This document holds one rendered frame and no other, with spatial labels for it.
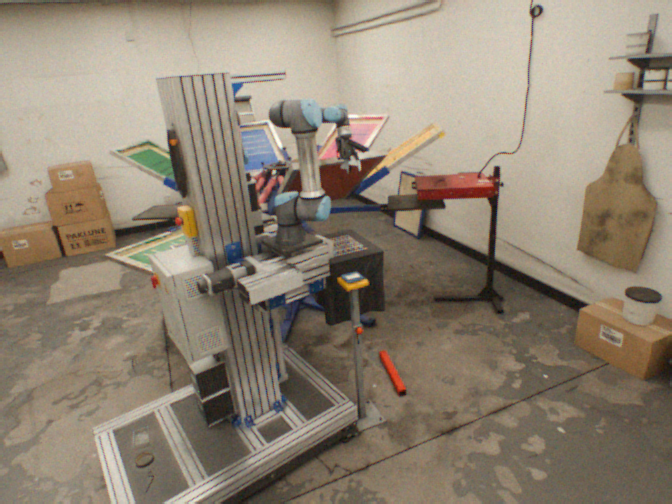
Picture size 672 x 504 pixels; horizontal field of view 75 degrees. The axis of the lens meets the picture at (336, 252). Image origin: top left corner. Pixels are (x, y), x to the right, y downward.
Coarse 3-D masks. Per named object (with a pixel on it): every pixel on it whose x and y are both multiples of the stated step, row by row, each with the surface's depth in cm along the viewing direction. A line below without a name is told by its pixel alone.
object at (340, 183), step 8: (368, 160) 255; (376, 160) 259; (352, 168) 261; (368, 168) 270; (336, 176) 268; (344, 176) 273; (352, 176) 277; (360, 176) 282; (328, 184) 280; (336, 184) 285; (344, 184) 290; (352, 184) 295; (328, 192) 298; (336, 192) 304; (344, 192) 310
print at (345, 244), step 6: (336, 240) 293; (342, 240) 293; (348, 240) 292; (354, 240) 291; (336, 246) 283; (342, 246) 283; (348, 246) 282; (354, 246) 281; (360, 246) 280; (336, 252) 274; (342, 252) 273; (348, 252) 273
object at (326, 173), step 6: (324, 168) 247; (330, 168) 250; (336, 168) 253; (324, 174) 258; (330, 174) 261; (294, 180) 253; (300, 180) 256; (324, 180) 269; (294, 186) 264; (300, 186) 267; (300, 192) 280
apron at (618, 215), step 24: (624, 144) 294; (624, 168) 297; (600, 192) 315; (624, 192) 299; (648, 192) 286; (600, 216) 319; (624, 216) 302; (648, 216) 289; (600, 240) 324; (624, 240) 306; (648, 240) 293; (624, 264) 311
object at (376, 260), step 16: (368, 256) 267; (336, 272) 262; (368, 272) 273; (336, 288) 267; (368, 288) 278; (384, 288) 282; (336, 304) 272; (368, 304) 282; (384, 304) 285; (336, 320) 276
